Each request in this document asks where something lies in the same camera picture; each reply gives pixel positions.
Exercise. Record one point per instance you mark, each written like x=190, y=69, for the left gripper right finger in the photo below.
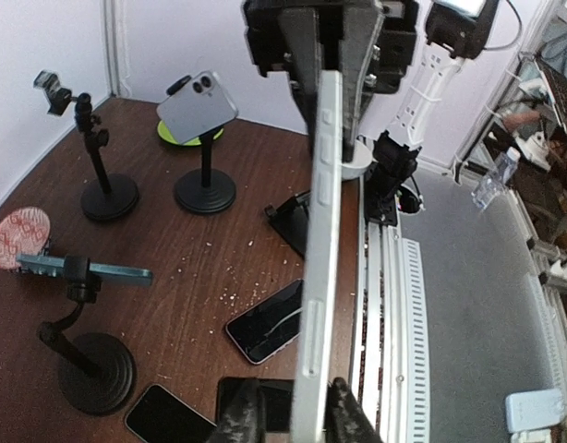
x=345, y=421

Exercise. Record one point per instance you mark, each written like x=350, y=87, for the blue smartphone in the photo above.
x=278, y=395

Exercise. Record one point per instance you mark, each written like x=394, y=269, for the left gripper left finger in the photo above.
x=244, y=420

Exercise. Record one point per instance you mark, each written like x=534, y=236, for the teal smartphone on stand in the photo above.
x=79, y=268

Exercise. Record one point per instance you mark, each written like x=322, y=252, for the front aluminium rail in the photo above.
x=390, y=367

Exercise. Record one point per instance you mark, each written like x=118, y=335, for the black stand with pink phone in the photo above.
x=110, y=196

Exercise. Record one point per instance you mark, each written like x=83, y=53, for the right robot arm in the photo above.
x=455, y=32

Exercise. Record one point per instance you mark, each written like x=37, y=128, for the black folding phone stand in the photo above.
x=290, y=221

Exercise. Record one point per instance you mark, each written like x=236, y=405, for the pink smartphone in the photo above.
x=266, y=328

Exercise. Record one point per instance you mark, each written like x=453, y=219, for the white bowl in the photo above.
x=362, y=159

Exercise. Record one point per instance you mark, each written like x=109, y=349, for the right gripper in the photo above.
x=373, y=42

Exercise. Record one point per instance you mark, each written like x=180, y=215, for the green plate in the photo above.
x=191, y=132

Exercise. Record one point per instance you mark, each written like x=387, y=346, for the silver smartphone on right stand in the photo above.
x=203, y=96

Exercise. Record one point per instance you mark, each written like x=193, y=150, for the clear plastic water bottle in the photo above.
x=495, y=181

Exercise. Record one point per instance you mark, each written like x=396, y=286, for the red patterned bowl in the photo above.
x=23, y=231

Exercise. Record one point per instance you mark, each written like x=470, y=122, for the right aluminium frame post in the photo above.
x=109, y=32

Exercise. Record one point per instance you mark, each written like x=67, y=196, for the black right gooseneck stand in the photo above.
x=206, y=190

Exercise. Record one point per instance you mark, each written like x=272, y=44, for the grey smartphone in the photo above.
x=321, y=261

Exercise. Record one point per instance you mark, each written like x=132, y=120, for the black stand with teal phone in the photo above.
x=96, y=372

